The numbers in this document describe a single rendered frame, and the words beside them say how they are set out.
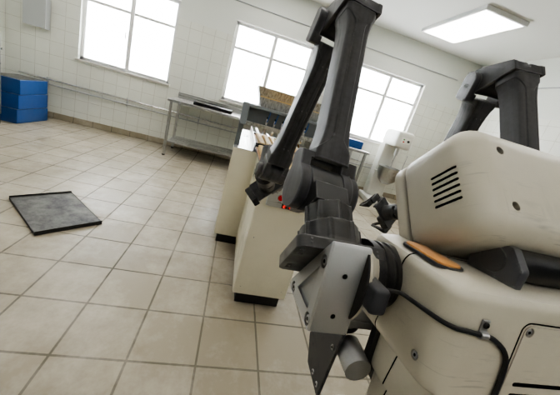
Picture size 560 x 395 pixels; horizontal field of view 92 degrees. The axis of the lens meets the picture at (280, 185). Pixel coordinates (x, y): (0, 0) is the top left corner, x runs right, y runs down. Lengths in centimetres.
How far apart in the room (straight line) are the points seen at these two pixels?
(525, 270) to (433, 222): 10
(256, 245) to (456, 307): 137
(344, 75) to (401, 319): 38
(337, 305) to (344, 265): 5
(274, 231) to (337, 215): 123
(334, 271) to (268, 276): 144
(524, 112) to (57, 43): 583
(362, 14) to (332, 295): 48
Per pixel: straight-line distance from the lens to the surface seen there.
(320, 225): 36
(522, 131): 75
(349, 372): 54
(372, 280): 33
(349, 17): 58
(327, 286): 33
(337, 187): 41
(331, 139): 45
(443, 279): 34
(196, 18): 535
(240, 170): 217
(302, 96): 67
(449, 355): 36
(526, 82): 80
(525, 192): 42
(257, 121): 218
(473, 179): 38
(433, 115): 645
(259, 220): 155
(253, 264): 170
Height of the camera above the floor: 122
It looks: 16 degrees down
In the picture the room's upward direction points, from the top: 16 degrees clockwise
